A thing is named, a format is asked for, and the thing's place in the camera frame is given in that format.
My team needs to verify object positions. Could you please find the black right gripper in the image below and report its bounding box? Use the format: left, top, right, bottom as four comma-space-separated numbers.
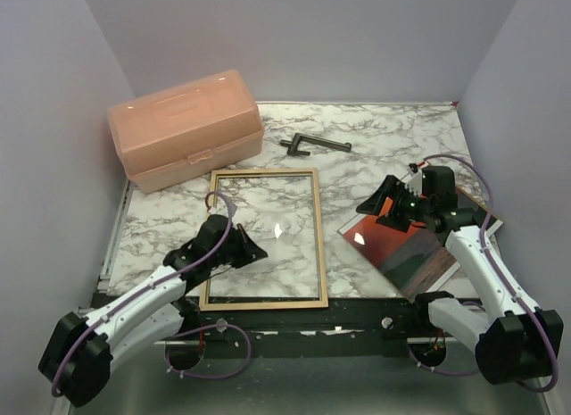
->
358, 174, 434, 233

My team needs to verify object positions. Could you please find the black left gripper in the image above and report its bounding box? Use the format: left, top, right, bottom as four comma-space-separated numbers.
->
211, 223, 268, 270

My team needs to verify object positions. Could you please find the red sunset photo board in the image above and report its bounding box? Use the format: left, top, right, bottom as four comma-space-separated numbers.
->
338, 214, 476, 301

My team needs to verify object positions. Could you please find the light wooden picture frame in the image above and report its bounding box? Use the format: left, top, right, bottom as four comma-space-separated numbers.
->
198, 167, 330, 312

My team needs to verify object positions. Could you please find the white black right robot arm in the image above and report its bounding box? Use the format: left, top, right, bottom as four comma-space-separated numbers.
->
356, 164, 564, 393

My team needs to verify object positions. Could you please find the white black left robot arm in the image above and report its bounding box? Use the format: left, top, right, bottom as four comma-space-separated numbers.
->
38, 214, 268, 407

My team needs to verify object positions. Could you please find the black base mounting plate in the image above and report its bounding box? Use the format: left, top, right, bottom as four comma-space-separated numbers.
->
91, 294, 447, 361

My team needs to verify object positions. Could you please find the pink translucent plastic box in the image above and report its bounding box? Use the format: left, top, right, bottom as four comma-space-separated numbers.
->
107, 70, 264, 194

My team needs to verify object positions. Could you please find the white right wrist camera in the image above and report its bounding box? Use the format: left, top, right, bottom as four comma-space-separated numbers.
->
405, 161, 428, 196

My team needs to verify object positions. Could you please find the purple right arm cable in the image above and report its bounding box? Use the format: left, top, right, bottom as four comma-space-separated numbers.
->
408, 154, 561, 394

